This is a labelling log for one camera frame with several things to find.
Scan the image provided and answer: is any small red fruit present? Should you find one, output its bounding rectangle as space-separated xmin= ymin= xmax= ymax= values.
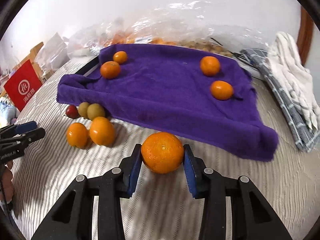
xmin=65 ymin=105 xmax=79 ymax=119

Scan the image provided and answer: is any orange mandarin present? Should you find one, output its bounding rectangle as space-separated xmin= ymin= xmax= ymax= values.
xmin=210 ymin=80 xmax=234 ymax=100
xmin=66 ymin=122 xmax=89 ymax=148
xmin=100 ymin=61 xmax=121 ymax=80
xmin=89 ymin=116 xmax=116 ymax=146
xmin=113 ymin=51 xmax=128 ymax=64
xmin=200 ymin=56 xmax=220 ymax=76

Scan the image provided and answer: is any green kiwi fruit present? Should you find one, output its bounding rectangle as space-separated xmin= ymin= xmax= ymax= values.
xmin=87 ymin=103 xmax=105 ymax=120
xmin=78 ymin=102 xmax=90 ymax=119

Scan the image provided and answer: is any large orange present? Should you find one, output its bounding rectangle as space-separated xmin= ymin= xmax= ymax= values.
xmin=141 ymin=132 xmax=184 ymax=174

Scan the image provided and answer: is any person's left hand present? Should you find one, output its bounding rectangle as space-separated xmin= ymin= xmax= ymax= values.
xmin=1 ymin=160 xmax=14 ymax=203

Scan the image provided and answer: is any red paper shopping bag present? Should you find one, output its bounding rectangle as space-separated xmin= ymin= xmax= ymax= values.
xmin=4 ymin=60 xmax=42 ymax=112

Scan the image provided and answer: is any wooden chair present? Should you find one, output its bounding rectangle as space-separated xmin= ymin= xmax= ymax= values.
xmin=1 ymin=42 xmax=44 ymax=98

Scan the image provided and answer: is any striped bed quilt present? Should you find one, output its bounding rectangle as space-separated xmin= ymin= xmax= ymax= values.
xmin=12 ymin=62 xmax=319 ymax=239

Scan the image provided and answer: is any white plastic bag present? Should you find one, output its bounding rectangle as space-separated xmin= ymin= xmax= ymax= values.
xmin=35 ymin=33 xmax=70 ymax=72

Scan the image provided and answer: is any grey checked folded cloth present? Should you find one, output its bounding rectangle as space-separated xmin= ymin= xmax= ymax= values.
xmin=240 ymin=49 xmax=319 ymax=152

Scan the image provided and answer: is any black tray under towel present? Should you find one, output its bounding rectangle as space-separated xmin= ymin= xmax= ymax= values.
xmin=75 ymin=56 xmax=100 ymax=76

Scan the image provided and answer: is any purple towel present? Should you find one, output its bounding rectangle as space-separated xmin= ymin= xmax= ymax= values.
xmin=56 ymin=44 xmax=278 ymax=161

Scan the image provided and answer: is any white striped towel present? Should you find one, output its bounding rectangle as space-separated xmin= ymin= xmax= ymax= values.
xmin=265 ymin=31 xmax=319 ymax=131

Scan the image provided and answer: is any clear plastic fruit bag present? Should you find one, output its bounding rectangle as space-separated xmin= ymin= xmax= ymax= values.
xmin=67 ymin=1 xmax=269 ymax=57

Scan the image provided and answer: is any brown wooden door frame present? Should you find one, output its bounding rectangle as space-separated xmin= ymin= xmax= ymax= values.
xmin=297 ymin=6 xmax=314 ymax=65

